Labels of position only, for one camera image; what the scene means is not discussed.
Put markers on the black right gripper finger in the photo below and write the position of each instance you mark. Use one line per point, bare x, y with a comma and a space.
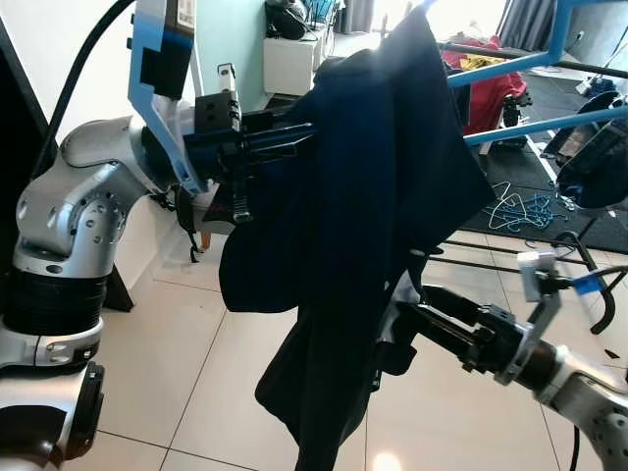
435, 330
451, 302

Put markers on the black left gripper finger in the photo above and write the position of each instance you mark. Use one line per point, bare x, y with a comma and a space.
278, 151
280, 130

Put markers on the navy button shirt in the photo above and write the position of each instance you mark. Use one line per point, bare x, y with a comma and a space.
373, 196

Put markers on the blue plastic hanger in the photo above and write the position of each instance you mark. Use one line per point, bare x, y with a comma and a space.
549, 125

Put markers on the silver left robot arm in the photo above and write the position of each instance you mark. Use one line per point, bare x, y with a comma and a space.
69, 216

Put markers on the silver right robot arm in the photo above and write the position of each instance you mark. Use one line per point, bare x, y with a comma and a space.
589, 402

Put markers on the white cabinet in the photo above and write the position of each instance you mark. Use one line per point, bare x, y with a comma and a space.
289, 69

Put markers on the black bag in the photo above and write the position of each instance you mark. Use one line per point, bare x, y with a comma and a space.
287, 20

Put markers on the tangled blue hangers pile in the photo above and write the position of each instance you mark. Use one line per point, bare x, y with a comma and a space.
530, 208

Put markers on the grey curtain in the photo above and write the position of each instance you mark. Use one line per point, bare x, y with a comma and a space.
355, 15
525, 20

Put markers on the blue denim jacket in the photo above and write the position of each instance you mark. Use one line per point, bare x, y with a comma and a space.
599, 167

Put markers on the black metal clothes rack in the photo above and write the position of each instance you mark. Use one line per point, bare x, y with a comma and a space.
589, 67

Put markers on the red cloth covered table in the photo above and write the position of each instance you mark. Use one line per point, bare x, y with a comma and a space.
491, 98

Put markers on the yellow cloth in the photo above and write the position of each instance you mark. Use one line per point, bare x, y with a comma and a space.
481, 62

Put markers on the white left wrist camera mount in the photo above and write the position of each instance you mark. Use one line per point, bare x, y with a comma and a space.
147, 25

